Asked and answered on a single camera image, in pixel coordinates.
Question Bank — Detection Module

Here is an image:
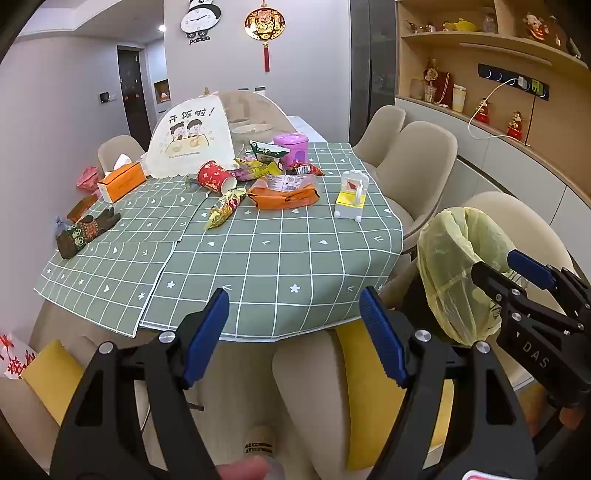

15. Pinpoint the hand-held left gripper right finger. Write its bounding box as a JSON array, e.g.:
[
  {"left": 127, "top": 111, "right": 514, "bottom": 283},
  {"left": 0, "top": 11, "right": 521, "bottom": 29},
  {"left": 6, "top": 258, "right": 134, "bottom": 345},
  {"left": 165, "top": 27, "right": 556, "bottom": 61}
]
[{"left": 360, "top": 286, "right": 539, "bottom": 480}]

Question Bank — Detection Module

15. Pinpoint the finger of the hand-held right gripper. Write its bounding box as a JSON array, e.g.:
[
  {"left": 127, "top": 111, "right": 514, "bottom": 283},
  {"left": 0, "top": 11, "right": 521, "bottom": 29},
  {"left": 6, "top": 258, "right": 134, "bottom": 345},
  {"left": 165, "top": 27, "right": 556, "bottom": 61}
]
[
  {"left": 507, "top": 250, "right": 575, "bottom": 287},
  {"left": 471, "top": 262, "right": 527, "bottom": 305}
]

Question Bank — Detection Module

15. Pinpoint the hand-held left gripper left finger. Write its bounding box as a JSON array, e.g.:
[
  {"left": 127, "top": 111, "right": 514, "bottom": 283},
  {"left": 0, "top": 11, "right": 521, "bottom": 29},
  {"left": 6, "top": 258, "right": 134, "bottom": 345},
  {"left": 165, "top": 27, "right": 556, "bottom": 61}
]
[{"left": 52, "top": 288, "right": 230, "bottom": 480}]

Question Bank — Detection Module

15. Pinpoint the bin with yellow bag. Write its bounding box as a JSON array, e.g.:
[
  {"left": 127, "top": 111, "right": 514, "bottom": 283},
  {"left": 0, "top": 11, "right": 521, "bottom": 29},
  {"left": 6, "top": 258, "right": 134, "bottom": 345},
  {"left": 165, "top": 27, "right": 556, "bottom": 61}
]
[{"left": 416, "top": 208, "right": 520, "bottom": 347}]

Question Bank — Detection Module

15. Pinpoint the gold red snack packet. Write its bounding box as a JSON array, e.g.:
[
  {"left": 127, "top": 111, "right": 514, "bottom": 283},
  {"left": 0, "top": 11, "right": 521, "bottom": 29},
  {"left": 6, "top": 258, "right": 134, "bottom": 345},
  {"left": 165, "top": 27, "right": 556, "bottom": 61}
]
[{"left": 204, "top": 188, "right": 247, "bottom": 230}]

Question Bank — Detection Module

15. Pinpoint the red paper cup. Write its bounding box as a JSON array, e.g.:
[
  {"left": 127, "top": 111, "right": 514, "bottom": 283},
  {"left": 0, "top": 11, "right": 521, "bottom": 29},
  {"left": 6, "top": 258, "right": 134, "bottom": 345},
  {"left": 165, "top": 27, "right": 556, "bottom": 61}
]
[{"left": 198, "top": 160, "right": 238, "bottom": 195}]

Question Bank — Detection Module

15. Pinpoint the yellow snack packet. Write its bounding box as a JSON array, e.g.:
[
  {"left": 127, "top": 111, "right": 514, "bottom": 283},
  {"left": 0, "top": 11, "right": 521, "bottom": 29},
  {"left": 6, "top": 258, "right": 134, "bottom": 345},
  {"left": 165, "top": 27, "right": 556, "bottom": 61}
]
[{"left": 233, "top": 157, "right": 282, "bottom": 181}]

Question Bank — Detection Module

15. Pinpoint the green white snack packet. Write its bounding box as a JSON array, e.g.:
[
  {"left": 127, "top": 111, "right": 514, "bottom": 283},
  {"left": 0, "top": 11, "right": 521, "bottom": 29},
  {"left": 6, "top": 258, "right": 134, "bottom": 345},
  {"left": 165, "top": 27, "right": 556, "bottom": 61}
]
[{"left": 249, "top": 140, "right": 291, "bottom": 164}]

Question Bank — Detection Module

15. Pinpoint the person's right hand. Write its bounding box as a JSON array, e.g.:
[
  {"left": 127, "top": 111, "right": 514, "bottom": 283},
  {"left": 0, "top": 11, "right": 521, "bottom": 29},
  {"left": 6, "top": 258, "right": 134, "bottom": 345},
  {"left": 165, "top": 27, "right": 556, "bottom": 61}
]
[{"left": 560, "top": 407, "right": 589, "bottom": 430}]

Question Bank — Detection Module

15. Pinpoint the person's left hand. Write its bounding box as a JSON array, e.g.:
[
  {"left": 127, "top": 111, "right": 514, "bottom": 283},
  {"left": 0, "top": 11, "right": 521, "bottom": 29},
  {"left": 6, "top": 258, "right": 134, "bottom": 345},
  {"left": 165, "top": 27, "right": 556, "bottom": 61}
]
[{"left": 217, "top": 457, "right": 271, "bottom": 480}]

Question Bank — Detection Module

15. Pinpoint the beige dining chair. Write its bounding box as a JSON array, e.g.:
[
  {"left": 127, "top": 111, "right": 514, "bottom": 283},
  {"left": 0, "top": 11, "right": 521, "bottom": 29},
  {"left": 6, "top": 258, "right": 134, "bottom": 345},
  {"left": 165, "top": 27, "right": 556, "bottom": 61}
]
[
  {"left": 98, "top": 135, "right": 146, "bottom": 174},
  {"left": 28, "top": 298, "right": 204, "bottom": 480},
  {"left": 351, "top": 105, "right": 407, "bottom": 164},
  {"left": 459, "top": 191, "right": 583, "bottom": 398},
  {"left": 369, "top": 121, "right": 459, "bottom": 243},
  {"left": 271, "top": 330, "right": 462, "bottom": 480}
]

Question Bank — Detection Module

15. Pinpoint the yellow cushion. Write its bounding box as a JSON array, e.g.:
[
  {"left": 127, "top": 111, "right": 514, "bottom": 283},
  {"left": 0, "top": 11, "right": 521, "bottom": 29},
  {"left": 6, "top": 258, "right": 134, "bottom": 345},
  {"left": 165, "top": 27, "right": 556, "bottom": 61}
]
[
  {"left": 23, "top": 339, "right": 86, "bottom": 426},
  {"left": 335, "top": 318, "right": 455, "bottom": 472}
]

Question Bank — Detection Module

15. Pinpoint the green checked tablecloth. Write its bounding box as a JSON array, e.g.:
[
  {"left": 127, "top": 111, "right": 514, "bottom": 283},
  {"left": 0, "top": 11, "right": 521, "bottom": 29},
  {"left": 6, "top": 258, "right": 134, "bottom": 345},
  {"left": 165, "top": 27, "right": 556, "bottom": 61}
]
[{"left": 33, "top": 141, "right": 407, "bottom": 342}]

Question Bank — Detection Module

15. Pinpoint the white sideboard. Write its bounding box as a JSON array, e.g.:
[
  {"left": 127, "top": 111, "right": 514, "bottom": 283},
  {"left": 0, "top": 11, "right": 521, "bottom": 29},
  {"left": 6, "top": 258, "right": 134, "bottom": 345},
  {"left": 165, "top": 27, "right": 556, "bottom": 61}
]
[{"left": 394, "top": 97, "right": 591, "bottom": 259}]

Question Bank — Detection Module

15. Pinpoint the yellow white toy chair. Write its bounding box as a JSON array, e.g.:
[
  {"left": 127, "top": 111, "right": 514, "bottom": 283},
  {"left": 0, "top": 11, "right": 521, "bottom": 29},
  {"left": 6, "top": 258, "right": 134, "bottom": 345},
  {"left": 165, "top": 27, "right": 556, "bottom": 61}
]
[{"left": 333, "top": 170, "right": 369, "bottom": 223}]

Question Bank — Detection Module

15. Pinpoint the orange snack packet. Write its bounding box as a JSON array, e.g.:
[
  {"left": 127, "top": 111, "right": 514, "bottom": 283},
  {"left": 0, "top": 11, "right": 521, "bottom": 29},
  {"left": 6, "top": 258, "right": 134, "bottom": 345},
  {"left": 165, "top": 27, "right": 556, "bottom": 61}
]
[{"left": 247, "top": 174, "right": 319, "bottom": 210}]

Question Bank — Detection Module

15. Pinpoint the patterned knit glove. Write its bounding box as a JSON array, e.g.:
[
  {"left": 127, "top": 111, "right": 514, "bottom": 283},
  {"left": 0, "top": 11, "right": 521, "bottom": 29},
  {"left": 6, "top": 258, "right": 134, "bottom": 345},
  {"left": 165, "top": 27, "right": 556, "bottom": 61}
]
[{"left": 56, "top": 208, "right": 122, "bottom": 259}]

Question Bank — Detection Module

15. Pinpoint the orange tissue box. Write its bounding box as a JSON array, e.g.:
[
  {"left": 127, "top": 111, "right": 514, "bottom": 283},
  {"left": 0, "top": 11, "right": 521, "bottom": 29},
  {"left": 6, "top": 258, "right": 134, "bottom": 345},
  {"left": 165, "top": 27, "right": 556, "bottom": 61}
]
[{"left": 97, "top": 154, "right": 147, "bottom": 204}]

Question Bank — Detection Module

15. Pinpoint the small orange box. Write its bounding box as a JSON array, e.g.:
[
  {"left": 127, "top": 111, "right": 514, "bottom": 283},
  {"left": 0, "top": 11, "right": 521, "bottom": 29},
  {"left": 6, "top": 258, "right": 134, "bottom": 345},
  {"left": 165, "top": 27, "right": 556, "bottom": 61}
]
[{"left": 67, "top": 194, "right": 100, "bottom": 223}]

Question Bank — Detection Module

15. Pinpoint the red white paper bag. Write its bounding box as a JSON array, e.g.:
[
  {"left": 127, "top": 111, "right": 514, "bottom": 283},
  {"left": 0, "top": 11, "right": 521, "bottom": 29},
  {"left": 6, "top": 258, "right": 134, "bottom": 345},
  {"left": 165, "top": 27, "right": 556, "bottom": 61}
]
[{"left": 0, "top": 332, "right": 38, "bottom": 380}]

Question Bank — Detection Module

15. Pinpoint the black power strip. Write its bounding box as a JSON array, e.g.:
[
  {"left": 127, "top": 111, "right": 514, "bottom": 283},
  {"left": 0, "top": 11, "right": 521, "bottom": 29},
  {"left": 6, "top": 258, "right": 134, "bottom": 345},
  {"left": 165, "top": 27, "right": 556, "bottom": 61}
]
[{"left": 478, "top": 64, "right": 552, "bottom": 101}]

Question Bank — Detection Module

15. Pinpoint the mesh food cover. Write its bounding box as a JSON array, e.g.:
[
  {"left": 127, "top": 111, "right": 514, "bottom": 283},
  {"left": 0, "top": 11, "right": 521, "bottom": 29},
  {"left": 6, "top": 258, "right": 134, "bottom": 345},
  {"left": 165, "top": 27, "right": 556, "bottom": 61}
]
[{"left": 141, "top": 88, "right": 296, "bottom": 180}]

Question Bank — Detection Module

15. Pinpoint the dark red gift bag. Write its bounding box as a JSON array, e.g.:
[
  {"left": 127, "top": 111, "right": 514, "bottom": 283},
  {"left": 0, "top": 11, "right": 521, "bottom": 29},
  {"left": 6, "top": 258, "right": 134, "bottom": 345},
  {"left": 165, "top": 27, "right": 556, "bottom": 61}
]
[{"left": 422, "top": 58, "right": 455, "bottom": 105}]

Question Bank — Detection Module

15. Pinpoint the purple toy bin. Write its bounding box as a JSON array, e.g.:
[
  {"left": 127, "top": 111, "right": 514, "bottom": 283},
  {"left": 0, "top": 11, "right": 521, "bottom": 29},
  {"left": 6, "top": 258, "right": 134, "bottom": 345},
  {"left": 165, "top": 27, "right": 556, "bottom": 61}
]
[{"left": 273, "top": 131, "right": 309, "bottom": 168}]

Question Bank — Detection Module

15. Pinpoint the white bowl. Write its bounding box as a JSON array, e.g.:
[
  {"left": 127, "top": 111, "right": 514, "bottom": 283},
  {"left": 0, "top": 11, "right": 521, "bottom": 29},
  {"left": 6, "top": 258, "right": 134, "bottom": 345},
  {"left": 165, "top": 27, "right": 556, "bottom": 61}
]
[{"left": 231, "top": 122, "right": 273, "bottom": 136}]

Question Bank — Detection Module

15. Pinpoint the red seated figurine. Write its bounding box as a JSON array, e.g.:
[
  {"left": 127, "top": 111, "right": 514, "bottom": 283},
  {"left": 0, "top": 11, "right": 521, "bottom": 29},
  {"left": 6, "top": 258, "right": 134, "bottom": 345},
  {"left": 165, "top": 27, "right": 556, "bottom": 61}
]
[{"left": 523, "top": 13, "right": 558, "bottom": 43}]

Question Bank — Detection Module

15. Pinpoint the dark glass cabinet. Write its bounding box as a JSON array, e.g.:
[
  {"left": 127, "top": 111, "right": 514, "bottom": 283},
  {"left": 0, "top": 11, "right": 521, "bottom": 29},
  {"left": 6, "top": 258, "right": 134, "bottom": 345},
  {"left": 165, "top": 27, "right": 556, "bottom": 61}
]
[{"left": 348, "top": 0, "right": 398, "bottom": 145}]

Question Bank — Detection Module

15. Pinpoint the yellow teapot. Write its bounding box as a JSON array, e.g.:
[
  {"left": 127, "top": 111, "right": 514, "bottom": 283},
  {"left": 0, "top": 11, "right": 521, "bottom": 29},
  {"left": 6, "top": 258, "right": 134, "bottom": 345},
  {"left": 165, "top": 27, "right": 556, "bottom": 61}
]
[{"left": 443, "top": 17, "right": 479, "bottom": 33}]

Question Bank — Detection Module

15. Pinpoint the dark door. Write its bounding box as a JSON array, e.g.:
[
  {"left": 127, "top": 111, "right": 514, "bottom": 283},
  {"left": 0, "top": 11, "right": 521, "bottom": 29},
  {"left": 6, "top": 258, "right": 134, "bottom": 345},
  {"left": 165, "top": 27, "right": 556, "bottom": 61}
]
[{"left": 117, "top": 46, "right": 153, "bottom": 139}]

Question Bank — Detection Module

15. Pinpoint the red gold hanging ornament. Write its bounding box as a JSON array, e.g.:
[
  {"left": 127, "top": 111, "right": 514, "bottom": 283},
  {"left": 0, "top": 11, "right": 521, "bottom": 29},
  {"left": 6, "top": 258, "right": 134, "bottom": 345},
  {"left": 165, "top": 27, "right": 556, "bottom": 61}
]
[{"left": 244, "top": 2, "right": 284, "bottom": 73}]

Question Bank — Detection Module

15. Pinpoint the black cable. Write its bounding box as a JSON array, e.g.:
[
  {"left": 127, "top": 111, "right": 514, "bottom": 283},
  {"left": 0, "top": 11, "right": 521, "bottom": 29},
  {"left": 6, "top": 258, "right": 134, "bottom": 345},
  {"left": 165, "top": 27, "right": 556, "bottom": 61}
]
[{"left": 524, "top": 95, "right": 537, "bottom": 147}]

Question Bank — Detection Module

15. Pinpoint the white cable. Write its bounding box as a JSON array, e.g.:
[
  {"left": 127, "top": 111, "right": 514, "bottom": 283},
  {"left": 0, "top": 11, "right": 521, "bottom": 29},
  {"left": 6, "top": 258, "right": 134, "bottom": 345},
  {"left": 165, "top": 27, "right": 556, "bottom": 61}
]
[{"left": 468, "top": 78, "right": 523, "bottom": 140}]

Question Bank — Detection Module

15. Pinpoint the wooden wall shelf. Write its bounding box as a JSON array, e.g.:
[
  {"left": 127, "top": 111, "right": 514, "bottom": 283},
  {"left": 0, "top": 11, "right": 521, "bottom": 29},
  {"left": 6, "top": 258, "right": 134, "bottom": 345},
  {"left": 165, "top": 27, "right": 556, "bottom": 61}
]
[{"left": 394, "top": 0, "right": 591, "bottom": 185}]

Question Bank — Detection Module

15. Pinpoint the panda wall clock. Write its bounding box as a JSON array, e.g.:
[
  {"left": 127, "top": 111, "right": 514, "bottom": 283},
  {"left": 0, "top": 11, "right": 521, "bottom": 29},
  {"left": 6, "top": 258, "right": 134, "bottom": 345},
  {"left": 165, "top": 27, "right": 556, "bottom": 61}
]
[{"left": 180, "top": 0, "right": 220, "bottom": 45}]

